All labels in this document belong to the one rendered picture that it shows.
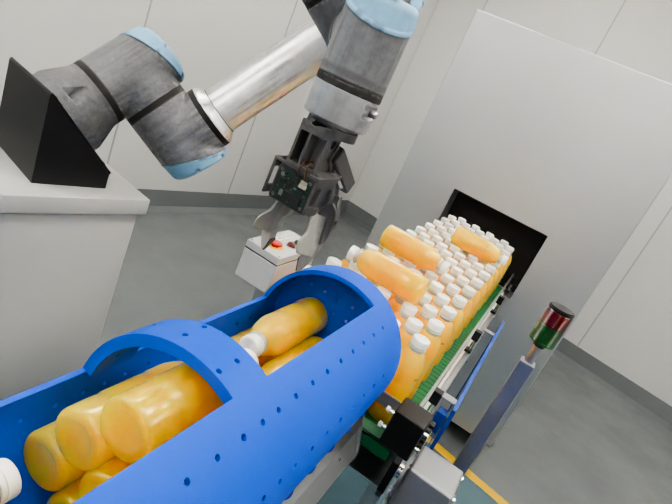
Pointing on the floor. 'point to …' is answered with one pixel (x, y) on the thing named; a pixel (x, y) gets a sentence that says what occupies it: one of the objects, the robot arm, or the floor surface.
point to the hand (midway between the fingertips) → (285, 252)
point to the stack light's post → (494, 414)
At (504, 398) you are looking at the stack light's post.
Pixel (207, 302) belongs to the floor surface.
